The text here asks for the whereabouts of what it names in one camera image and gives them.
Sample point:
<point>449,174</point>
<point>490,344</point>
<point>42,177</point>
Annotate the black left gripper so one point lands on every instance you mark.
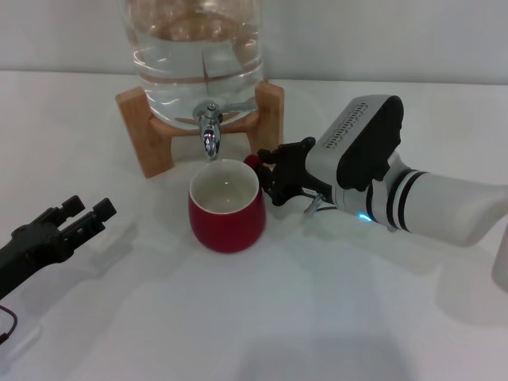
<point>33,244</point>

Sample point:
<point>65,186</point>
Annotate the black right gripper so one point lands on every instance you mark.
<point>293,178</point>

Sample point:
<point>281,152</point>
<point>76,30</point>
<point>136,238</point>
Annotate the chrome faucet tap with lever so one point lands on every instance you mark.
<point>209,137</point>

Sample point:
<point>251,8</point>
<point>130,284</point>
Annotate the clear glass water dispenser jar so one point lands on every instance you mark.
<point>190,71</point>

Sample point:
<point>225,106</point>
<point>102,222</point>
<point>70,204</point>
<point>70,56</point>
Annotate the wooden dispenser stand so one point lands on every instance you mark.
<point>270,119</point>

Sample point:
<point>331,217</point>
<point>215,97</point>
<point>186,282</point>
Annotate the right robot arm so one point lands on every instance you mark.
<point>444,206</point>

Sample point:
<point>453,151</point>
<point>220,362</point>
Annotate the silver black wrist camera box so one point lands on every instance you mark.
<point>349,139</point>

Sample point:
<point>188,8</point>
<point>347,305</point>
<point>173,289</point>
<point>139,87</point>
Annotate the red ceramic cup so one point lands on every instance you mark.
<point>226,230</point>

